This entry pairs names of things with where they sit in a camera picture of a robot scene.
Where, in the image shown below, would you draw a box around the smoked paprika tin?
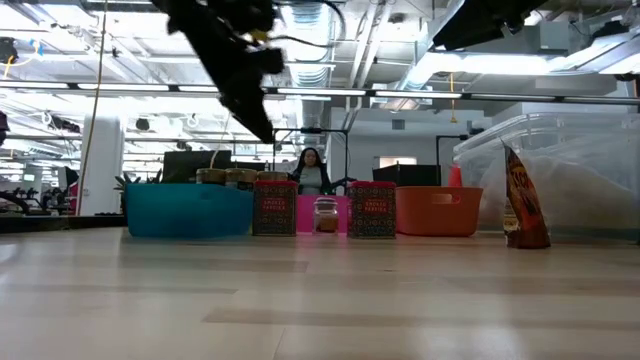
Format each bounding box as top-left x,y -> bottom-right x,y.
251,179 -> 300,238
347,180 -> 398,240

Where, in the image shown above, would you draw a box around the yellow hanging cord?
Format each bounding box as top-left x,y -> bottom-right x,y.
74,0 -> 109,217

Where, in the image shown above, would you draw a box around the black computer monitor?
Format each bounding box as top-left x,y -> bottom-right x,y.
372,163 -> 442,188
162,149 -> 234,184

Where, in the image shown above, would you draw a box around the brown spice packet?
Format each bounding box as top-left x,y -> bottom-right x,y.
501,141 -> 552,251

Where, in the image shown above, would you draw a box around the pink-red plastic bin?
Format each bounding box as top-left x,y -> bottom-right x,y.
296,194 -> 351,235

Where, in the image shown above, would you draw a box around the long horizontal light bar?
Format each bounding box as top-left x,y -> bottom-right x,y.
0,79 -> 640,106

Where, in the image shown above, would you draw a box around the orange plastic bin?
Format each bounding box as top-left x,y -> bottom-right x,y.
395,185 -> 485,238

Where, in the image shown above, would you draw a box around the black aluminium frame rails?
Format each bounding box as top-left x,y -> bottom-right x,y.
0,214 -> 127,235

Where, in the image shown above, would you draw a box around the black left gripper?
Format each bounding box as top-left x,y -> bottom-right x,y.
199,0 -> 286,144

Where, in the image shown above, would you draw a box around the teal plastic bin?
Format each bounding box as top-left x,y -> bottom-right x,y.
124,182 -> 255,239

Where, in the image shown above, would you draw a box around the grey cloth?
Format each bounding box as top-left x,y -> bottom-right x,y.
479,149 -> 639,232

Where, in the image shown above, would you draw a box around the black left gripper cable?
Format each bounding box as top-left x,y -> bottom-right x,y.
267,0 -> 347,51

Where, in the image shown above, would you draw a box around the clear plastic storage box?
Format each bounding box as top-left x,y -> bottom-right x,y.
451,111 -> 640,242

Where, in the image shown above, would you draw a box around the small saffron glass jar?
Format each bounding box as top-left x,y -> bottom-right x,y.
312,196 -> 340,236

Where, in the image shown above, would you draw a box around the small potted plant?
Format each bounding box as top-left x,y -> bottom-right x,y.
113,169 -> 164,216

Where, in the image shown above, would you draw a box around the white column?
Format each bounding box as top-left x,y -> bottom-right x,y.
79,116 -> 125,217

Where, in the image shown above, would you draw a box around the person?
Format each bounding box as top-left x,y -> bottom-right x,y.
289,146 -> 334,197

